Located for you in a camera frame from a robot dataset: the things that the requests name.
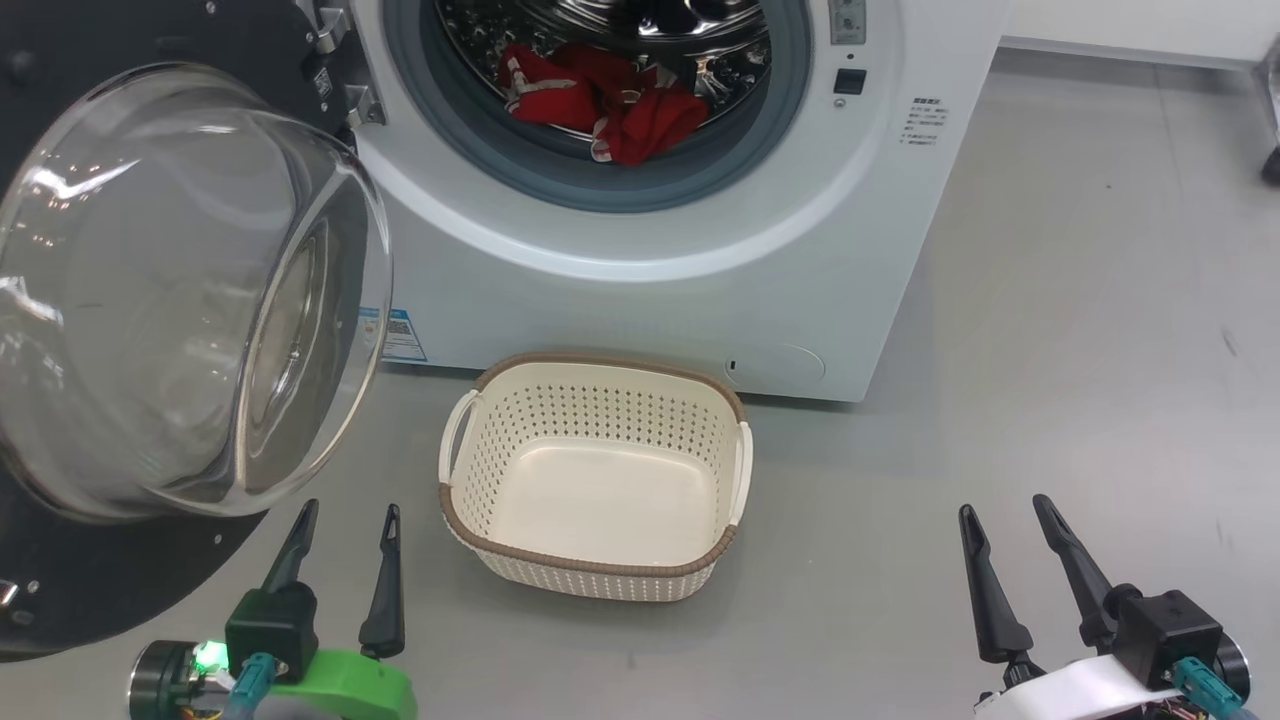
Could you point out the round filter cover flap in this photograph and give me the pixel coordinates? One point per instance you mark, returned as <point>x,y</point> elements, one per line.
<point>775,367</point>

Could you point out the black cylinder on right gripper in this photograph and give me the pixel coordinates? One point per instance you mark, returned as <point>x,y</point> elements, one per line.
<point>1235,665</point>

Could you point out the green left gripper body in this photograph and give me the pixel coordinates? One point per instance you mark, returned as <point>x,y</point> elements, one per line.
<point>350,685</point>

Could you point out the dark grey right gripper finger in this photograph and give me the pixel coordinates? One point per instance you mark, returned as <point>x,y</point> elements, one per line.
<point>995,610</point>
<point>1085,590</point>

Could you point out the blue energy label sticker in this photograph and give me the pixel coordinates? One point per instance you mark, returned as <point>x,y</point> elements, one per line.
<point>400,338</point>

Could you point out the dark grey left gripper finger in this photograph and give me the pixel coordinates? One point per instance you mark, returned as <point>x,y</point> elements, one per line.
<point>295,555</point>
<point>387,610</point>

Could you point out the white partition panel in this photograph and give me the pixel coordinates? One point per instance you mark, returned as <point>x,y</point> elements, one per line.
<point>1150,25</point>

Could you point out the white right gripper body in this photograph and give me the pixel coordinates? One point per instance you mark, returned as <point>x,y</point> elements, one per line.
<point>1080,695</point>

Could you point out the round black glass washer door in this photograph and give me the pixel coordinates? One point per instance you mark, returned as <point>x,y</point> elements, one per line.
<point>120,300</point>

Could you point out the white front-load washing machine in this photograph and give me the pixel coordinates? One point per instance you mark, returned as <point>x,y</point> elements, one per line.
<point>650,300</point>

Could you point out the black cylinder on gripper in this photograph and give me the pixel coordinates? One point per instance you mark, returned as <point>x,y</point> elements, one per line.
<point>165,685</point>
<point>1235,665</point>

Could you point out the cream perforated laundry basket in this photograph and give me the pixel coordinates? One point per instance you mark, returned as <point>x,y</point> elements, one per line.
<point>600,500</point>

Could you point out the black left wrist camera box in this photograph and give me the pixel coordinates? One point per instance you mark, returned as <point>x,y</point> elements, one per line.
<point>270,630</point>

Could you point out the red garment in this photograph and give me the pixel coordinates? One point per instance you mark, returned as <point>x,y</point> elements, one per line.
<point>640,115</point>

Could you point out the printed warning text label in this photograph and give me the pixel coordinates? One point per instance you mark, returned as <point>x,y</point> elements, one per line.
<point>922,122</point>

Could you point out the stainless steel washing machine drum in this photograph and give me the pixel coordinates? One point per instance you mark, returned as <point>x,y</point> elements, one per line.
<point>720,70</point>

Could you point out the black cylinder on left gripper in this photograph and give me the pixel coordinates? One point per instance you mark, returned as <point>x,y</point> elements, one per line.
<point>165,685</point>

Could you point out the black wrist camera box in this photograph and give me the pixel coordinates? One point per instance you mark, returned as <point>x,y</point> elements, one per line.
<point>1165,635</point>
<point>270,630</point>

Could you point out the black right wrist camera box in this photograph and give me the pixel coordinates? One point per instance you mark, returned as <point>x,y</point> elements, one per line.
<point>1165,635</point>

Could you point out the grey caution pictogram sticker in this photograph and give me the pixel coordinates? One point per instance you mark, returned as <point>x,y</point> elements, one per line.
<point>847,20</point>

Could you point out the black door latch socket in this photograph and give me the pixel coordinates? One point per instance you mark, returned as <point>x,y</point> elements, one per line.
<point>849,81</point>

